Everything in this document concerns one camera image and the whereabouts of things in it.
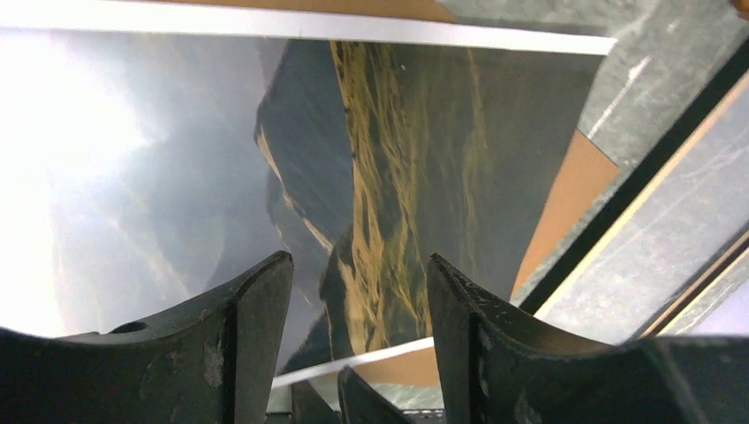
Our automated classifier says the landscape photo print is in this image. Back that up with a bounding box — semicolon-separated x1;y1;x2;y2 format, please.
1;1;616;387

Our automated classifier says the picture frame black and wood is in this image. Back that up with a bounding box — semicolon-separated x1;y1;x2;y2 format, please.
519;43;748;344

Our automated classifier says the brown backing board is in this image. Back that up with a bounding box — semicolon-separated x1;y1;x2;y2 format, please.
199;1;618;386

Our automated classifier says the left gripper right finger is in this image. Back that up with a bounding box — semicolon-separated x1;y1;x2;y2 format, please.
427;255;748;423

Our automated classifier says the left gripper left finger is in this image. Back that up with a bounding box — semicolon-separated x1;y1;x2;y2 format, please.
1;251;293;423

